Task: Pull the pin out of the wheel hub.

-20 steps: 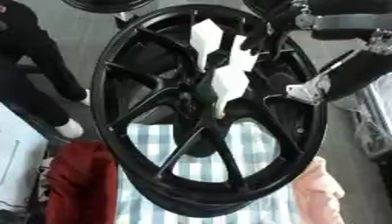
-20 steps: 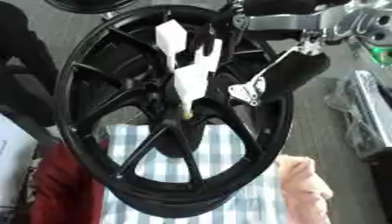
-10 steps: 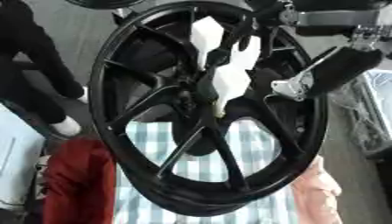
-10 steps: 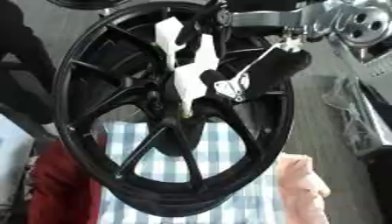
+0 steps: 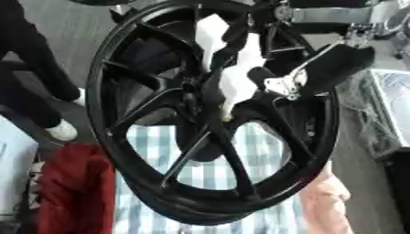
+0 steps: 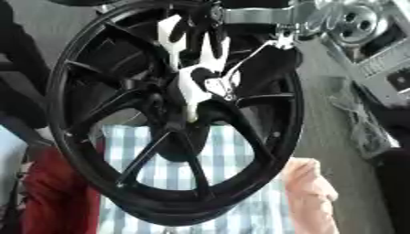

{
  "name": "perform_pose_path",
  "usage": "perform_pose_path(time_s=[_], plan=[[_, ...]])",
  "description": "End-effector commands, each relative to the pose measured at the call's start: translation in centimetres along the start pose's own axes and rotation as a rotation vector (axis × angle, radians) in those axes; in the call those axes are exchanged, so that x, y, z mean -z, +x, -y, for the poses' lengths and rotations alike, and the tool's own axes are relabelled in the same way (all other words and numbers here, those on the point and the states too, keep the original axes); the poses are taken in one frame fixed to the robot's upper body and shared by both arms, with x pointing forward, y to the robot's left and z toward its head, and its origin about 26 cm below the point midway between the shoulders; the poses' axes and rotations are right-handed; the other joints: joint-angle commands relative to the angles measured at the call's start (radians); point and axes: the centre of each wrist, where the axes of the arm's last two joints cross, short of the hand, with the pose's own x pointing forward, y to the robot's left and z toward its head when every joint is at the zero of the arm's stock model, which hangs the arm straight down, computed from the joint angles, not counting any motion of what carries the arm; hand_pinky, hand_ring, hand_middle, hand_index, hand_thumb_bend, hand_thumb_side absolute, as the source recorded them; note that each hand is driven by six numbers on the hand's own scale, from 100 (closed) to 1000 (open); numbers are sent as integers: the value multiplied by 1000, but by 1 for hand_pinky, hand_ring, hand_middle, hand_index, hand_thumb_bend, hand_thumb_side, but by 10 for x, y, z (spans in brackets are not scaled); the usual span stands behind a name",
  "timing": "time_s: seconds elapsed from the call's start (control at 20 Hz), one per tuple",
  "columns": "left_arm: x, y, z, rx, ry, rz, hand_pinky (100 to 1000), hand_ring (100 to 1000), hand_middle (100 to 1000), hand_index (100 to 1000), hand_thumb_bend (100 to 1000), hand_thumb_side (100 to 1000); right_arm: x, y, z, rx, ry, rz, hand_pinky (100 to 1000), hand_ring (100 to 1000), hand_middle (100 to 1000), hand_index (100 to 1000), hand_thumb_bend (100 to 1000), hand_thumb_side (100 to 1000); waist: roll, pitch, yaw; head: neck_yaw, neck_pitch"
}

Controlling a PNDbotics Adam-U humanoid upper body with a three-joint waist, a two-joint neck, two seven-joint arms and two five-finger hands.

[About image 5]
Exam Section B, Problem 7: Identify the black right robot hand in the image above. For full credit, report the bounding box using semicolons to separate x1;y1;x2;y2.
208;2;377;102

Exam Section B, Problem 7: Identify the black spoked wheel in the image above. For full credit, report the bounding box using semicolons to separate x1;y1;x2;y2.
84;0;343;227

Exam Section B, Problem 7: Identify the white mesh crate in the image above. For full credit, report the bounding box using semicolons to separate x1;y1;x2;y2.
340;68;410;160

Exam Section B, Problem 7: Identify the pink cloth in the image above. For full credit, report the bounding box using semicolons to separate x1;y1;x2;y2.
296;160;356;234

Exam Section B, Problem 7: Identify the black box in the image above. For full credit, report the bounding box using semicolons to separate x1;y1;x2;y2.
383;148;410;234

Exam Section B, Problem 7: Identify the red cloth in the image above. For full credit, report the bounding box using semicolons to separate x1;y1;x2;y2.
35;142;117;234

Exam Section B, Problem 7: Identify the person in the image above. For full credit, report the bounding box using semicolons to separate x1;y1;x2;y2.
0;0;89;143

